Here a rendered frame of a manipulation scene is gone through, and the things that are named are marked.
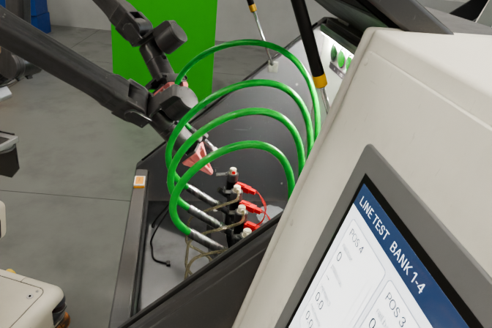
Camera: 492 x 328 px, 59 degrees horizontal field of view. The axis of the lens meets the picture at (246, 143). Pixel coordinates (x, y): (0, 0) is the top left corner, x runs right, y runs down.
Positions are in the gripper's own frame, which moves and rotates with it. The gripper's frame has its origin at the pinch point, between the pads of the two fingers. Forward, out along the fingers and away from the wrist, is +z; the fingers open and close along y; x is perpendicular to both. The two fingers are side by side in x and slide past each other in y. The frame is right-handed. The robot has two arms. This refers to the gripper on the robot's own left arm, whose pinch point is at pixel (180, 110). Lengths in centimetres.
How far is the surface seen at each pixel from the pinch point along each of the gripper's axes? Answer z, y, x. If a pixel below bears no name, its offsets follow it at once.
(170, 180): 18.9, -21.7, -7.2
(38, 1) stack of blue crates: -386, 299, 376
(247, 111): 14.6, -15.9, -26.2
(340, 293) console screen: 44, -41, -41
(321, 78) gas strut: 20, -25, -45
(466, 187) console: 39, -46, -58
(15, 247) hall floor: -13, 40, 173
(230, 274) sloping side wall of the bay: 39.3, -26.3, -14.7
